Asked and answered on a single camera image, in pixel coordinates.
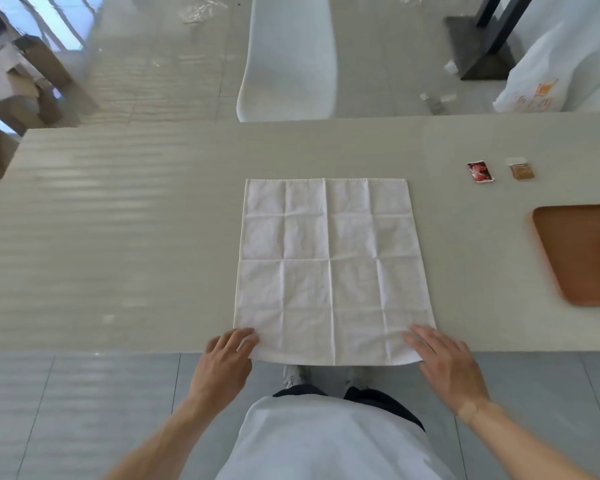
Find person's left hand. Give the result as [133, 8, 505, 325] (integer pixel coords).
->
[187, 327, 261, 406]

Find person's right hand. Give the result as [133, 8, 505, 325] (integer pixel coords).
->
[403, 324, 491, 413]

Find white cloth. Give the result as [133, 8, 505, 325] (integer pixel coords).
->
[233, 178, 438, 367]

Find person's right forearm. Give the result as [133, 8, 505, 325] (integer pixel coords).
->
[457, 399, 600, 480]

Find person's left forearm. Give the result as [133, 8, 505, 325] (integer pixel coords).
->
[99, 392, 223, 480]

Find grey shoe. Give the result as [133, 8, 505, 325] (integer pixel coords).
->
[344, 366, 370, 390]
[282, 364, 312, 391]

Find black trousers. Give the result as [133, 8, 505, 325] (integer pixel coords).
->
[272, 385, 426, 432]

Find white shirt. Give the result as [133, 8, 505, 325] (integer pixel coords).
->
[218, 394, 459, 480]

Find red sauce sachet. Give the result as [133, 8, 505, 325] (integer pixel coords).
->
[467, 161, 496, 185]

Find orange-brown tray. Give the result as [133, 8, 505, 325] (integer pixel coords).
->
[532, 204, 600, 307]

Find brown sauce sachet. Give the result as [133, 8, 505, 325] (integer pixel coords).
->
[505, 157, 537, 182]

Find small grey floor scrap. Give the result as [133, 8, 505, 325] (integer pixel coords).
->
[419, 92, 459, 116]

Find white plastic chair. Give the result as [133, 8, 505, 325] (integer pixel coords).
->
[235, 0, 339, 123]

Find black metal table stand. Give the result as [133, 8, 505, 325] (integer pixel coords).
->
[444, 0, 537, 82]

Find white plastic bag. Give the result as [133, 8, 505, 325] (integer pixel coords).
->
[493, 19, 600, 113]

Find clear plastic wrap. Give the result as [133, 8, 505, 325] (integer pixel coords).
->
[177, 0, 242, 26]

